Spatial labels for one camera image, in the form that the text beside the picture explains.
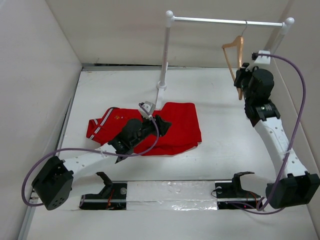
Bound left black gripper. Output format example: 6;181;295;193
130;113;171;148

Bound red trousers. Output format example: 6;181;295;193
86;102;202;156

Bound wooden clothes hanger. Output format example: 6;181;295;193
221;19;249;101

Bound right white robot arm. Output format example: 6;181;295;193
231;63;320;209

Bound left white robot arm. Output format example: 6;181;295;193
31;115;172;211

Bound white clothes rack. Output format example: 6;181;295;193
155;10;295;110

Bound silver taped foam strip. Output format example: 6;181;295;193
126;180;218;211

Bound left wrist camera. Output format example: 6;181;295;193
138;101;156;120

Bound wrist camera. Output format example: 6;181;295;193
138;101;156;120
251;50;271;67

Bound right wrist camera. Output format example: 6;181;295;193
251;50;271;67

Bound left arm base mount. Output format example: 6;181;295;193
79;172;128;211

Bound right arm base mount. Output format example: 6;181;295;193
211;171;262;210

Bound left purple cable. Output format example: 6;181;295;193
21;103;160;207

